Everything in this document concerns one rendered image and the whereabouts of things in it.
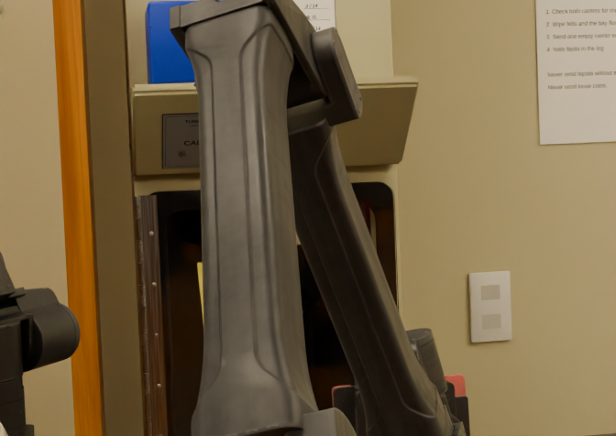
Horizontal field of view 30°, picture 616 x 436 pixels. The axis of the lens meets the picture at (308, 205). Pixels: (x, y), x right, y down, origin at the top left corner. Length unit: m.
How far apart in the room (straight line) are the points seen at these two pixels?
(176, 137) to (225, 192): 0.63
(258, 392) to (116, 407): 1.24
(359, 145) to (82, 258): 0.35
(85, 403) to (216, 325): 0.68
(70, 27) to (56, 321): 0.35
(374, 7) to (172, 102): 0.30
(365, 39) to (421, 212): 0.53
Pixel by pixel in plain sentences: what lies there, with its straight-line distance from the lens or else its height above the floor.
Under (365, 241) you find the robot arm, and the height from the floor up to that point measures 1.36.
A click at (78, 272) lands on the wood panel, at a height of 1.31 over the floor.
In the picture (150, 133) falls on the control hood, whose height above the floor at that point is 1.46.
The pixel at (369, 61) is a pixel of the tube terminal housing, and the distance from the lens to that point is 1.41.
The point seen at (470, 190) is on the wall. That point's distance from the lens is 1.90.
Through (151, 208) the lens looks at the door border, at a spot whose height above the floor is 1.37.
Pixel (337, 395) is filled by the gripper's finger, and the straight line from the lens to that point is 1.19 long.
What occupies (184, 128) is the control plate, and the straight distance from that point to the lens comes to 1.30.
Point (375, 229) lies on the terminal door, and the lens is 1.40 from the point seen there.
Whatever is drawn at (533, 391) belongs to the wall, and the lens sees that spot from 1.97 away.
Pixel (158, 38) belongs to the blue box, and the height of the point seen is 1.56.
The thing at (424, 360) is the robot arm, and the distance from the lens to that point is 1.07.
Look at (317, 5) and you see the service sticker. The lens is 1.40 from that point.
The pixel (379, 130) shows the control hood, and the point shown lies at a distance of 1.34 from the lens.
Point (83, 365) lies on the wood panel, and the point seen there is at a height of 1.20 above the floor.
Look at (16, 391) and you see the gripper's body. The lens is 1.05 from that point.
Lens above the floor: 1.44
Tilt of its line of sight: 3 degrees down
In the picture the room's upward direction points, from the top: 2 degrees counter-clockwise
